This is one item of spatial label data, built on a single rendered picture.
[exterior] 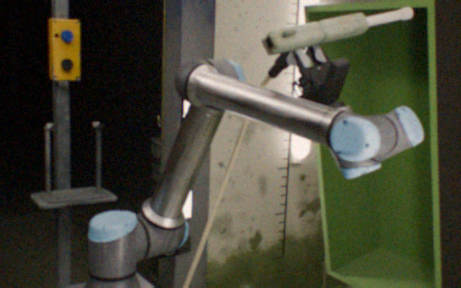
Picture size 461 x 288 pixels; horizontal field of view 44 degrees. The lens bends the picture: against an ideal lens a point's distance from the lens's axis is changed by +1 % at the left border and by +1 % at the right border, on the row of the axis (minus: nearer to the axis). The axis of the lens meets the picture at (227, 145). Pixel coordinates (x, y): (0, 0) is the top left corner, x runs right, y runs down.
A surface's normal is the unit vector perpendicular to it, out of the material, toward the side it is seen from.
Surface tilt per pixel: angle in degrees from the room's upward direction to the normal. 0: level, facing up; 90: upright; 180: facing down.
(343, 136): 91
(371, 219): 90
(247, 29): 90
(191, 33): 90
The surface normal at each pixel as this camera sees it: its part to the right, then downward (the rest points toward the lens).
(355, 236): 0.56, 0.17
